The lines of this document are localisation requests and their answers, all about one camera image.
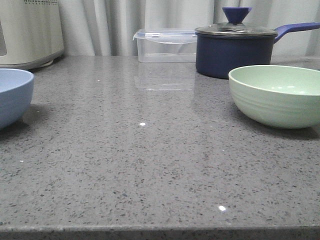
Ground green bowl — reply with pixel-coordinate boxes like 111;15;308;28
228;65;320;129

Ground blue bowl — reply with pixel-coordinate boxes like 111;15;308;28
0;68;34;129

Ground clear plastic food container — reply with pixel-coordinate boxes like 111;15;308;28
133;28;197;63

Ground dark blue saucepan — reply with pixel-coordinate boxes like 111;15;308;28
195;22;320;79

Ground white curtain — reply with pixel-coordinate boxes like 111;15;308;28
58;0;320;56

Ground glass lid blue knob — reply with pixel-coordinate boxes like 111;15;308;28
195;7;278;37

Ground cream toaster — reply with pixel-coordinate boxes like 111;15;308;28
0;0;64;70

